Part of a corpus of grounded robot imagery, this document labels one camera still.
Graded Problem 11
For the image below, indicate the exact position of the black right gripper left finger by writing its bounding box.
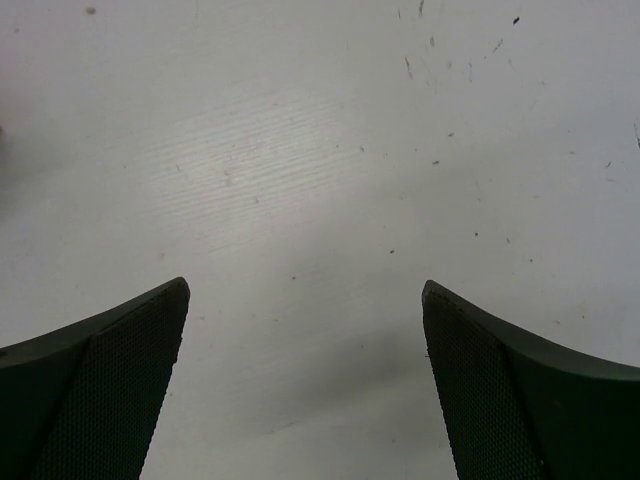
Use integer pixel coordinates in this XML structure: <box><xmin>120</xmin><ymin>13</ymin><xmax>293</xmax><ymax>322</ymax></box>
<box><xmin>1</xmin><ymin>277</ymin><xmax>189</xmax><ymax>479</ymax></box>

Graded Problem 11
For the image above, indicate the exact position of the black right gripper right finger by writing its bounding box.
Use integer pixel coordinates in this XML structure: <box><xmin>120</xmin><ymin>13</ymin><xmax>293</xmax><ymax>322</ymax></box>
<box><xmin>422</xmin><ymin>280</ymin><xmax>639</xmax><ymax>479</ymax></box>

